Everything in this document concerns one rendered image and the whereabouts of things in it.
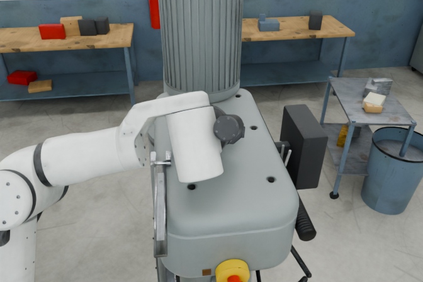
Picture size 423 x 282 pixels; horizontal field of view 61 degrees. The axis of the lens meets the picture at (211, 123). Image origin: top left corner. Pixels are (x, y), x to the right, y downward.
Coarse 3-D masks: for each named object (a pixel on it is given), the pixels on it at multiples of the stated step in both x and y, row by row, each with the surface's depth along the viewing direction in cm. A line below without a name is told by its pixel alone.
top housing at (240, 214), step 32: (160, 96) 92; (160, 128) 80; (256, 128) 80; (160, 160) 70; (224, 160) 70; (256, 160) 70; (192, 192) 62; (224, 192) 62; (256, 192) 62; (288, 192) 63; (192, 224) 58; (224, 224) 58; (256, 224) 59; (288, 224) 61; (192, 256) 61; (224, 256) 62; (256, 256) 63
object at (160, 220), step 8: (152, 152) 71; (168, 152) 71; (152, 160) 69; (168, 160) 69; (160, 168) 67; (160, 176) 65; (160, 184) 63; (160, 192) 61; (160, 200) 60; (160, 208) 58; (160, 216) 57; (160, 224) 56; (160, 232) 54; (160, 240) 53; (160, 248) 52; (160, 256) 51
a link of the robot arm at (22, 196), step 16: (0, 176) 45; (16, 176) 46; (0, 192) 46; (16, 192) 46; (32, 192) 47; (0, 208) 46; (16, 208) 46; (32, 208) 47; (0, 224) 46; (16, 224) 46; (32, 224) 52; (0, 240) 47; (16, 240) 50; (32, 240) 53; (0, 256) 49; (16, 256) 50; (32, 256) 53; (0, 272) 49; (16, 272) 50; (32, 272) 54
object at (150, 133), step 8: (152, 128) 138; (152, 136) 134; (152, 144) 135; (152, 168) 138; (152, 176) 139; (152, 184) 139; (152, 192) 140; (160, 264) 158; (160, 272) 162; (160, 280) 166
